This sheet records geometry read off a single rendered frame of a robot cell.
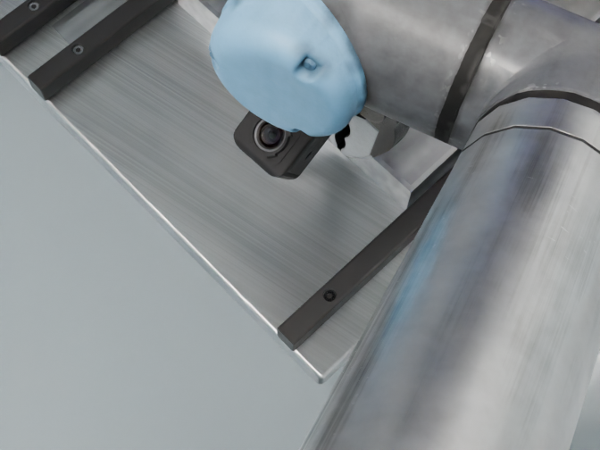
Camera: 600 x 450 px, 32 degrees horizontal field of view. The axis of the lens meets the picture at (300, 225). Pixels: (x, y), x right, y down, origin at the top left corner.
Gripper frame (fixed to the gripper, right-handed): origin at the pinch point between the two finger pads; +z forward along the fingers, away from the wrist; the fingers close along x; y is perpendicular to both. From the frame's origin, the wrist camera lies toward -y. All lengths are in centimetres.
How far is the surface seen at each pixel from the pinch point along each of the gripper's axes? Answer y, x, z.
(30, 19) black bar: -9.3, 26.0, 1.6
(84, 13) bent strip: -5.4, 24.5, 3.2
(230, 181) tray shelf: -6.9, 5.1, 3.5
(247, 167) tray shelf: -5.1, 5.1, 3.5
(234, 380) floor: -4, 12, 91
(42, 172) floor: -3, 61, 91
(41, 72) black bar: -11.9, 21.5, 1.6
